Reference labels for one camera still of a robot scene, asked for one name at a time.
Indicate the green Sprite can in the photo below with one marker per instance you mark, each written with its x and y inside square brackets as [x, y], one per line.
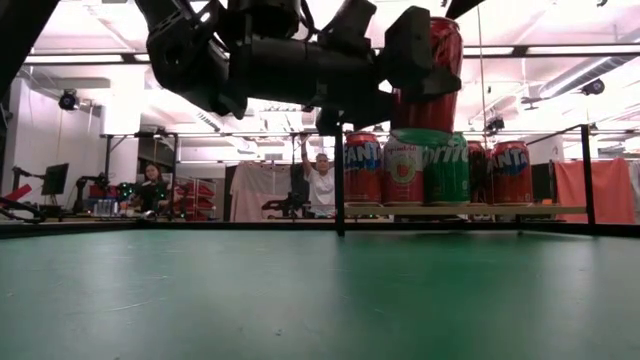
[447, 175]

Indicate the wooden shelf with black frame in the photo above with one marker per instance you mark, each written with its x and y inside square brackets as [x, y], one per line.
[450, 210]

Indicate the red cloth panel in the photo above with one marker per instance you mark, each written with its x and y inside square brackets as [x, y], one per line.
[612, 190]

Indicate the white hanging sheet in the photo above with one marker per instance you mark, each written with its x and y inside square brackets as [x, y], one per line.
[257, 190]

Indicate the red Fanta can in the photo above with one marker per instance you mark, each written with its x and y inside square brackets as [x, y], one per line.
[361, 170]
[430, 117]
[511, 172]

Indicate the black monitor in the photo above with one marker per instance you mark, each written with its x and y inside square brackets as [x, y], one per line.
[55, 179]

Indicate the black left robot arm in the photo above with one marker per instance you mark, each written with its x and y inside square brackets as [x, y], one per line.
[175, 55]

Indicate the black overhead light bar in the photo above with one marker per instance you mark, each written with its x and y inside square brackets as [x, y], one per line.
[520, 50]

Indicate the red soda can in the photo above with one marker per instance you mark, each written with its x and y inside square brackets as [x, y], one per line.
[478, 172]

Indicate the red storage bins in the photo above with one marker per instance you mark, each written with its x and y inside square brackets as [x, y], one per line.
[200, 192]

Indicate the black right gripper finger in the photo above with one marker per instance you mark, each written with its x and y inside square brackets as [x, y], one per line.
[462, 7]

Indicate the green table mat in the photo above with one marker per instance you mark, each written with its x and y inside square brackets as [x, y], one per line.
[320, 300]

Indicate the black ceiling spotlight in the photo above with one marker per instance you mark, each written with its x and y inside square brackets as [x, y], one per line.
[496, 123]
[68, 100]
[594, 87]

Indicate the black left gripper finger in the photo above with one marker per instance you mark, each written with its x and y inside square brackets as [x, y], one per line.
[410, 50]

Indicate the silver can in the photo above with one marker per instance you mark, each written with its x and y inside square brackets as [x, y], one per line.
[402, 172]

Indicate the black background rig frame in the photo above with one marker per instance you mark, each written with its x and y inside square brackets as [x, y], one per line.
[107, 165]

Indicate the person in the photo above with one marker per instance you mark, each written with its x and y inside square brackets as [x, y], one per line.
[152, 192]
[320, 190]

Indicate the black partition panel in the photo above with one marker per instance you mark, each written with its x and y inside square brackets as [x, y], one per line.
[541, 182]

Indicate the black background robot arm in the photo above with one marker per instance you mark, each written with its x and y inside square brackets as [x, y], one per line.
[282, 205]

